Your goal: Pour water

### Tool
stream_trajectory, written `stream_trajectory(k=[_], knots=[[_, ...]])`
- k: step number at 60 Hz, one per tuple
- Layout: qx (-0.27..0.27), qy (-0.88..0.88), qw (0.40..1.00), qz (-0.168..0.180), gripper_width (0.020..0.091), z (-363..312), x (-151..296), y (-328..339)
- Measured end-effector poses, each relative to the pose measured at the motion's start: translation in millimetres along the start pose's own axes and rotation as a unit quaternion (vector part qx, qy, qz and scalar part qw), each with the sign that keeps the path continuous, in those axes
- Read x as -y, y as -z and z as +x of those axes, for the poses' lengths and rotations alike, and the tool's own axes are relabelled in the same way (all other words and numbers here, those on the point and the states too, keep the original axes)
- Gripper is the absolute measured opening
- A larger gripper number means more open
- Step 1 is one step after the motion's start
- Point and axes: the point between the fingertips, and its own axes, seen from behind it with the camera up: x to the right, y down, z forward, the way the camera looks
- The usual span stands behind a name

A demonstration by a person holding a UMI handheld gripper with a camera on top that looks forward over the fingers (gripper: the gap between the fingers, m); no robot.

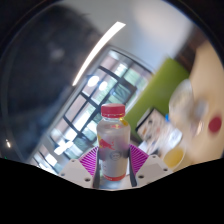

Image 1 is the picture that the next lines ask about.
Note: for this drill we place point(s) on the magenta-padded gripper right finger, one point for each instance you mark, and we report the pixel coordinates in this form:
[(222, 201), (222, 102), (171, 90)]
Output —
[(155, 168)]

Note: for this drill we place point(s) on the flat round red coaster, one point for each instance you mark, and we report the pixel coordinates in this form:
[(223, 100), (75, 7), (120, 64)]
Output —
[(215, 124)]

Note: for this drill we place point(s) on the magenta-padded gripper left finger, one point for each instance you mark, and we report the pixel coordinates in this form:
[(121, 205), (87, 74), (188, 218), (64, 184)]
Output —
[(75, 171)]

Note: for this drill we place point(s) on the clear red-capped drink bottle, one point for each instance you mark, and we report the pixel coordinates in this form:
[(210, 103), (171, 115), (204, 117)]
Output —
[(113, 143)]

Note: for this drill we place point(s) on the white bowl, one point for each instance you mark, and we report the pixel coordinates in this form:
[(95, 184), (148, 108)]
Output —
[(181, 101)]

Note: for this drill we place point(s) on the long curved ceiling light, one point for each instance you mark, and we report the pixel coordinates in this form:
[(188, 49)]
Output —
[(100, 50)]

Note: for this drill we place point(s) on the pendant ceiling lamps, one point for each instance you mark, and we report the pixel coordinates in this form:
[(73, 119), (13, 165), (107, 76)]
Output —
[(93, 80)]

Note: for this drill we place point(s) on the green upholstered bench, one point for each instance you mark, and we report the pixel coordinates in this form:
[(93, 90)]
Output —
[(160, 86)]

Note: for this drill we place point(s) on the pale yellow mug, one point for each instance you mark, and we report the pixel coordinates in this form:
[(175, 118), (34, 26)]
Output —
[(174, 158)]

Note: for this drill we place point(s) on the black-framed tablet with pictures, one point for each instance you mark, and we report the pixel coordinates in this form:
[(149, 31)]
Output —
[(151, 125)]

